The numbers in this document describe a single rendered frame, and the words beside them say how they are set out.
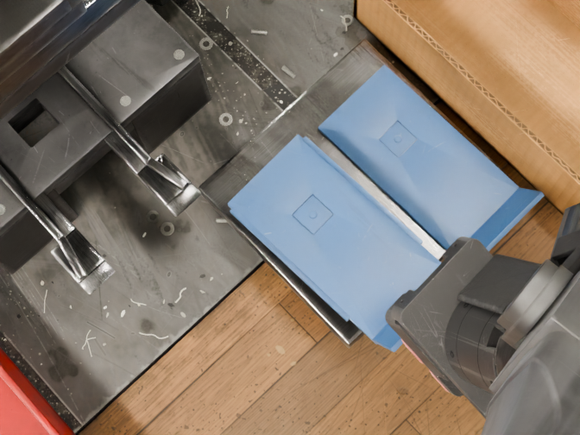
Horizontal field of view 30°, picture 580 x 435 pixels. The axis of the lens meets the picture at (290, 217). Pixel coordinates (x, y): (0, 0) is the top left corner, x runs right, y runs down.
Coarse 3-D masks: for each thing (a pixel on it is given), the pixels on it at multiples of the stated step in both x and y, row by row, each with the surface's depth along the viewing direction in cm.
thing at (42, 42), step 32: (0, 0) 55; (32, 0) 55; (64, 0) 55; (96, 0) 59; (128, 0) 62; (0, 32) 54; (32, 32) 55; (64, 32) 59; (96, 32) 62; (0, 64) 55; (32, 64) 59; (64, 64) 62; (0, 96) 59
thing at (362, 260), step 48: (288, 144) 75; (240, 192) 74; (288, 192) 74; (336, 192) 74; (288, 240) 73; (336, 240) 73; (384, 240) 73; (336, 288) 72; (384, 288) 72; (384, 336) 70
